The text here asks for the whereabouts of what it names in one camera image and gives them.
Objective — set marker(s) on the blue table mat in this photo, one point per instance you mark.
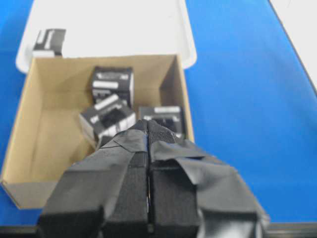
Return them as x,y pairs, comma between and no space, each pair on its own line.
252,102

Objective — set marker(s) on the brown cardboard box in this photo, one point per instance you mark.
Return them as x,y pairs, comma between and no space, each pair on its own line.
47,137

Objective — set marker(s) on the black box bottom centre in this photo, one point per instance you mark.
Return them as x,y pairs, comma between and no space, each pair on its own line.
170,117

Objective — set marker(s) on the black box tilted centre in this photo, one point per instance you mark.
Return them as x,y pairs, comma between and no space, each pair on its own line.
105,119

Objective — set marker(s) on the black box right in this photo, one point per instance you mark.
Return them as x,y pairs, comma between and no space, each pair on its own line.
106,81

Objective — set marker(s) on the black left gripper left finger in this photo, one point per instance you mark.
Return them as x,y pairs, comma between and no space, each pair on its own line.
104,195

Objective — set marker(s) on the white plastic tray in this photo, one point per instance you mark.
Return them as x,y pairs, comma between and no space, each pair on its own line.
106,28

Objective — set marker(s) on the black box in tray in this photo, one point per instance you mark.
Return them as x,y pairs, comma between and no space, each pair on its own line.
49,43

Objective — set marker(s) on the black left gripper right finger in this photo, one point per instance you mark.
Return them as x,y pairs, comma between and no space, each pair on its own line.
195,195

